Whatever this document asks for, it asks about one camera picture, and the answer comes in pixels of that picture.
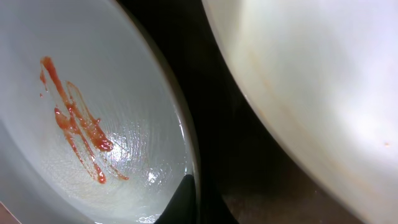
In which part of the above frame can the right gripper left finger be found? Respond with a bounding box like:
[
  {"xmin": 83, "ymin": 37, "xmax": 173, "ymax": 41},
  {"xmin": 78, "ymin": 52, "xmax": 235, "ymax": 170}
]
[{"xmin": 154, "ymin": 174, "xmax": 197, "ymax": 224}]

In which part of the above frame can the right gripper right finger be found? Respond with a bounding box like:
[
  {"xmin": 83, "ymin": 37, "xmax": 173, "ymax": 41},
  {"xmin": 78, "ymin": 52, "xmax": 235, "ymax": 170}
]
[{"xmin": 201, "ymin": 187, "xmax": 238, "ymax": 224}]

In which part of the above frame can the pale blue plate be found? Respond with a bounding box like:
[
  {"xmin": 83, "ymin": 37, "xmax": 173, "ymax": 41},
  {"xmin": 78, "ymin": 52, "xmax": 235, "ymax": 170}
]
[{"xmin": 1, "ymin": 0, "xmax": 200, "ymax": 223}]

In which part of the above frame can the white plate right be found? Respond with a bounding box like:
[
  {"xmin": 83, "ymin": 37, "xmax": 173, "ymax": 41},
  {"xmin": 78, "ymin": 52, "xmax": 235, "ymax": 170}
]
[{"xmin": 203, "ymin": 0, "xmax": 397, "ymax": 223}]

